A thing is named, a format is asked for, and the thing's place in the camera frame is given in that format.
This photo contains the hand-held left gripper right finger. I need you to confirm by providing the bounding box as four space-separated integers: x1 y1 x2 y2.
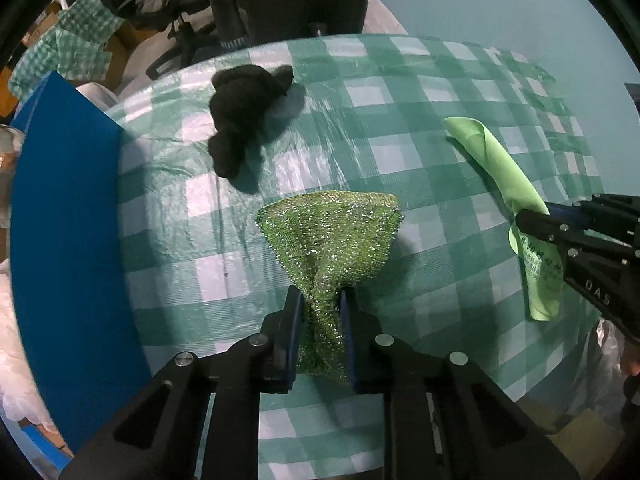
339 287 582 480

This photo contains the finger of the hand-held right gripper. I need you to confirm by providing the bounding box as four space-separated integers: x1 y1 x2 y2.
515 208 640 262
545 194 640 247

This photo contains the brown cardboard box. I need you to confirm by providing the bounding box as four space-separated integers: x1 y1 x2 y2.
20 5 151 81

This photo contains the light green cloth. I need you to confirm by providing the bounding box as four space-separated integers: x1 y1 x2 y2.
442 116 563 322

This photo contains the black sock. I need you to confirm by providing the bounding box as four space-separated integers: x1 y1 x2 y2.
207 64 296 179

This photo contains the black office chair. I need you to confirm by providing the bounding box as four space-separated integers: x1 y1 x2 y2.
75 0 251 80

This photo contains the green sparkly scouring cloth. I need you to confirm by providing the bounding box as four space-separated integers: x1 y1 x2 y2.
255 191 403 386

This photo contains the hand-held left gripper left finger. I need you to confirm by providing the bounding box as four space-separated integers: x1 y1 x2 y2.
59 284 305 480

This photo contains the green checked tablecloth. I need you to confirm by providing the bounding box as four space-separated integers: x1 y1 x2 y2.
107 35 601 480

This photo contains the white bath loofah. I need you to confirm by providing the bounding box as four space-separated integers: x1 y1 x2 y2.
0 260 51 426

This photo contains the green checked cloth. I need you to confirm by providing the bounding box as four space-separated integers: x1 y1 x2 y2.
10 0 126 98

